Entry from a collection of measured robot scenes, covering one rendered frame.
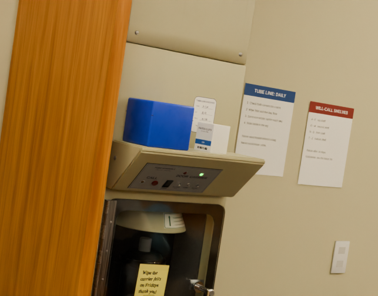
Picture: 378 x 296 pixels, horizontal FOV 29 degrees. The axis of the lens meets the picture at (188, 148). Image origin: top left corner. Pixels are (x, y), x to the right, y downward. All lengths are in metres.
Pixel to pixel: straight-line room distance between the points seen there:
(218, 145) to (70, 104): 0.32
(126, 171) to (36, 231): 0.27
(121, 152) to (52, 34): 0.33
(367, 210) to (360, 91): 0.43
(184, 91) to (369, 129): 1.18
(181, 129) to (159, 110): 0.07
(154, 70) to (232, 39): 0.21
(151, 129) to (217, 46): 0.30
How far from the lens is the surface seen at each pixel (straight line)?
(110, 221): 1.53
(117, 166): 1.48
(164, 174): 1.50
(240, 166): 1.58
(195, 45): 1.61
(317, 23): 2.45
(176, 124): 1.46
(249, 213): 2.33
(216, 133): 1.55
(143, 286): 1.61
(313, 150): 2.47
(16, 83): 1.78
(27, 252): 1.65
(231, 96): 1.67
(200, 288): 1.68
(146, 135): 1.44
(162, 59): 1.56
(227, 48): 1.66
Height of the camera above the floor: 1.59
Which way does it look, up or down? 3 degrees down
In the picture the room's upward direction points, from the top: 8 degrees clockwise
